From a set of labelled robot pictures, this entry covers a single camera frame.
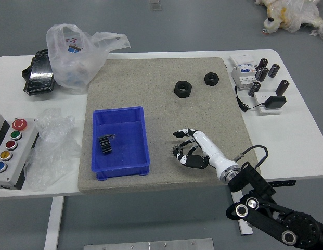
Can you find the black power adapter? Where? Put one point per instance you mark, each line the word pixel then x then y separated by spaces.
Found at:
pixel 275 102

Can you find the black cylindrical capacitor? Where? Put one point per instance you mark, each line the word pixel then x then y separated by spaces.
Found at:
pixel 262 64
pixel 273 70
pixel 282 88
pixel 261 74
pixel 254 89

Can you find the small black hex nut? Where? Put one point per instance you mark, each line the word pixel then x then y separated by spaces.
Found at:
pixel 209 81

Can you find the black perforated table rail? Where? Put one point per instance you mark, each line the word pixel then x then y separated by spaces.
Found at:
pixel 282 183

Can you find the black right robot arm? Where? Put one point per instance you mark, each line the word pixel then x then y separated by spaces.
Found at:
pixel 301 229

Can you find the big black hex nut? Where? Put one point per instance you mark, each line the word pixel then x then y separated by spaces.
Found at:
pixel 180 91

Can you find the big black gear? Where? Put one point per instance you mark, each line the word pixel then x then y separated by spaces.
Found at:
pixel 105 145

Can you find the crumpled clear plastic wrap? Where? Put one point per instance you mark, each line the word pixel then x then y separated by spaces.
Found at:
pixel 54 148

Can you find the white power socket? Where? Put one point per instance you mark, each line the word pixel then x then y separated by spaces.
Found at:
pixel 262 98

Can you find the blue plastic box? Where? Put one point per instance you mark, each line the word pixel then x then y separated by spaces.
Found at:
pixel 127 148

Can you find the grey-brown mat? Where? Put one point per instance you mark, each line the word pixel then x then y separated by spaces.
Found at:
pixel 150 78

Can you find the black wrapped case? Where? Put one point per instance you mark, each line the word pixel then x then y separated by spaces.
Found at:
pixel 39 76

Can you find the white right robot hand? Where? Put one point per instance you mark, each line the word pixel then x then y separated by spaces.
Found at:
pixel 210 149

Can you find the grey metal plate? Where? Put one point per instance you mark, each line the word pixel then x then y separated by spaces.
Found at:
pixel 148 244

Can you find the small black gear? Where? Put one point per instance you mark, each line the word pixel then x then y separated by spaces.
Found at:
pixel 175 150

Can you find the white circuit breaker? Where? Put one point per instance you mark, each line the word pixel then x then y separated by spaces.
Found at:
pixel 243 65

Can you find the metal floor plate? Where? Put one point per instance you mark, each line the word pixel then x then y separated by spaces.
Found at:
pixel 155 5

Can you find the white plastic bag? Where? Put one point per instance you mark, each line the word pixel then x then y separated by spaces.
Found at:
pixel 72 67

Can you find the plush toy in plastic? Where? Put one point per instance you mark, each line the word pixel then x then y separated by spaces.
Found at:
pixel 294 13

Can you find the grey push-button control box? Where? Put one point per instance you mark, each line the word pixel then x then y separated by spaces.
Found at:
pixel 20 168

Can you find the small clear plastic scrap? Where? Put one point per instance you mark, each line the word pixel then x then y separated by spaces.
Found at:
pixel 112 136

